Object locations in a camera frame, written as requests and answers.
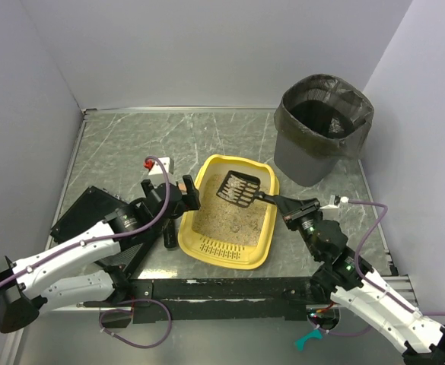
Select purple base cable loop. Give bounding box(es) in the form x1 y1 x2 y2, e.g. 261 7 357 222
99 297 173 348

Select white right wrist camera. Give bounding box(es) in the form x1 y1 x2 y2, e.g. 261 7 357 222
321 195 349 210

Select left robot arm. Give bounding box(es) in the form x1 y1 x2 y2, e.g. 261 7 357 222
0 175 200 333

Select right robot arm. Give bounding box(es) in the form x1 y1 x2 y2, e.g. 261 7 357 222
272 195 445 364

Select teal plastic piece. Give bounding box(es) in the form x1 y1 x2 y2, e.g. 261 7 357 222
294 328 323 351

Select yellow litter box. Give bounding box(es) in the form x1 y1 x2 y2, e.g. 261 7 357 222
178 154 279 270

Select black glitter microphone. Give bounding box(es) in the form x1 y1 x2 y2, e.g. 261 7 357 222
163 220 178 249

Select wooden block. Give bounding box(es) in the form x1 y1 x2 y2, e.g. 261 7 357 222
177 182 187 194

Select black ribbed tray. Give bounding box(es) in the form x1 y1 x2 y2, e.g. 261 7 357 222
50 186 161 277

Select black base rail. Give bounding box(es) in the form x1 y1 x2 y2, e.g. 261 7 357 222
84 277 330 324

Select black slotted litter scoop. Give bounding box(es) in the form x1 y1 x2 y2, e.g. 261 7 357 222
216 170 282 208

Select cat litter pellets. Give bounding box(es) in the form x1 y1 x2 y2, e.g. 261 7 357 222
192 174 267 246

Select aluminium frame rail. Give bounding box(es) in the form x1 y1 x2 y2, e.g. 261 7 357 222
372 275 418 306

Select grey trash bin with bag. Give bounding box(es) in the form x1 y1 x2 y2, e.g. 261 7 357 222
274 74 374 186

